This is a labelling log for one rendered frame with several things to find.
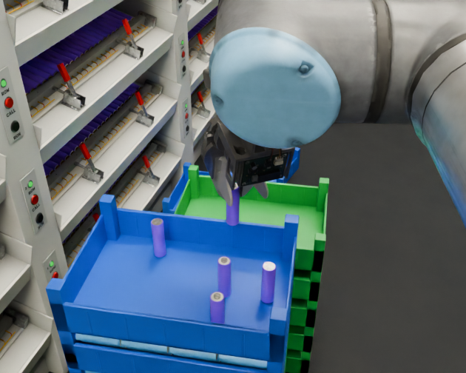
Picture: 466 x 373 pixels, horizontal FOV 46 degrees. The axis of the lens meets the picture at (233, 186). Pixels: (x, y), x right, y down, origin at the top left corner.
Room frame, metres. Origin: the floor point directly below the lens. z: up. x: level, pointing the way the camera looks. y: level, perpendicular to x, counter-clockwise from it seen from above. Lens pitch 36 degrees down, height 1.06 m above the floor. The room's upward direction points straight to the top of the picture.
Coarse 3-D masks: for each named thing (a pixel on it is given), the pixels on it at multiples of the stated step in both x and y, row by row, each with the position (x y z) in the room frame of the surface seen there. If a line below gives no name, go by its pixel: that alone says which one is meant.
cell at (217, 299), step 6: (216, 294) 0.48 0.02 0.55; (222, 294) 0.48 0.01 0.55; (210, 300) 0.47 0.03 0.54; (216, 300) 0.47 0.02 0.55; (222, 300) 0.47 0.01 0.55; (210, 306) 0.47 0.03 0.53; (216, 306) 0.47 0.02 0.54; (222, 306) 0.47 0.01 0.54; (210, 312) 0.48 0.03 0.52; (216, 312) 0.47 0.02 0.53; (222, 312) 0.47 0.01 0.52; (216, 318) 0.47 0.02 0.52; (222, 318) 0.47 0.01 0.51
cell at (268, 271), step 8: (264, 264) 0.53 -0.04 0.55; (272, 264) 0.53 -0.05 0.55; (264, 272) 0.52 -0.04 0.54; (272, 272) 0.52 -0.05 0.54; (264, 280) 0.52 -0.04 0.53; (272, 280) 0.52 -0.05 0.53; (264, 288) 0.52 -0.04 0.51; (272, 288) 0.52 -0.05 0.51; (264, 296) 0.52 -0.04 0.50; (272, 296) 0.52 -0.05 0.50
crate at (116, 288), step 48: (96, 240) 0.62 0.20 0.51; (144, 240) 0.65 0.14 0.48; (192, 240) 0.65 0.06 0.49; (240, 240) 0.63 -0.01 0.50; (288, 240) 0.61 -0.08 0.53; (48, 288) 0.48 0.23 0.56; (96, 288) 0.55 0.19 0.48; (144, 288) 0.55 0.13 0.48; (192, 288) 0.55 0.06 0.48; (240, 288) 0.55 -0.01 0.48; (288, 288) 0.50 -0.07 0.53; (144, 336) 0.46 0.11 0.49; (192, 336) 0.45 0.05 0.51; (240, 336) 0.44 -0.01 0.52
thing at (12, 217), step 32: (0, 0) 0.83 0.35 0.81; (0, 32) 0.81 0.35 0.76; (0, 64) 0.80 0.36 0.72; (0, 128) 0.76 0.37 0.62; (32, 128) 0.83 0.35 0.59; (32, 160) 0.81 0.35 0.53; (0, 224) 0.76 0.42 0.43; (32, 256) 0.75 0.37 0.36; (64, 256) 0.83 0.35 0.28; (32, 288) 0.75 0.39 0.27
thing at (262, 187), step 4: (252, 184) 0.60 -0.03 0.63; (256, 184) 0.58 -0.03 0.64; (260, 184) 0.57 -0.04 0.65; (264, 184) 0.56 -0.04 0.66; (240, 188) 0.60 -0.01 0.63; (244, 188) 0.60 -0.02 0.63; (248, 188) 0.60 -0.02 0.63; (256, 188) 0.58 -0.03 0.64; (260, 188) 0.57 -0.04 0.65; (264, 188) 0.56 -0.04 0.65; (240, 192) 0.60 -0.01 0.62; (244, 192) 0.60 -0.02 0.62; (260, 192) 0.57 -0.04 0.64; (264, 192) 0.56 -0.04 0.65; (268, 192) 0.55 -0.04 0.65; (240, 196) 0.60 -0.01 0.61; (264, 196) 0.56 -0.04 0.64
